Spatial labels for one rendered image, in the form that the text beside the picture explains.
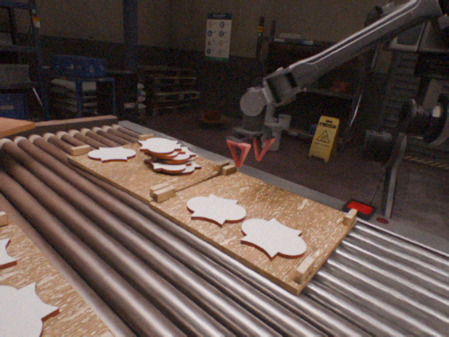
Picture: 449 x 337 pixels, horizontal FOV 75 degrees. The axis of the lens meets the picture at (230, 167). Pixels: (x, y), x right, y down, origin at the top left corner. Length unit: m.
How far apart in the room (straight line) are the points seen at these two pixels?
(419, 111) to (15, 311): 1.34
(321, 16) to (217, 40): 2.11
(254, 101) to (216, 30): 5.92
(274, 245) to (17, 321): 0.43
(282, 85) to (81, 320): 0.61
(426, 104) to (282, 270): 0.99
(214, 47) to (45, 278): 6.23
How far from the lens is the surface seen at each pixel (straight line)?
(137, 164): 1.00
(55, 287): 0.56
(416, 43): 1.35
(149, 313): 0.52
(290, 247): 0.63
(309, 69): 0.75
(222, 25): 6.53
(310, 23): 5.71
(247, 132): 0.77
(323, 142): 4.35
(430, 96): 1.39
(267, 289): 0.58
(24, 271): 0.61
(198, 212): 0.70
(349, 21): 5.54
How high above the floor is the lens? 1.30
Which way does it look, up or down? 21 degrees down
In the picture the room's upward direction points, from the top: 6 degrees clockwise
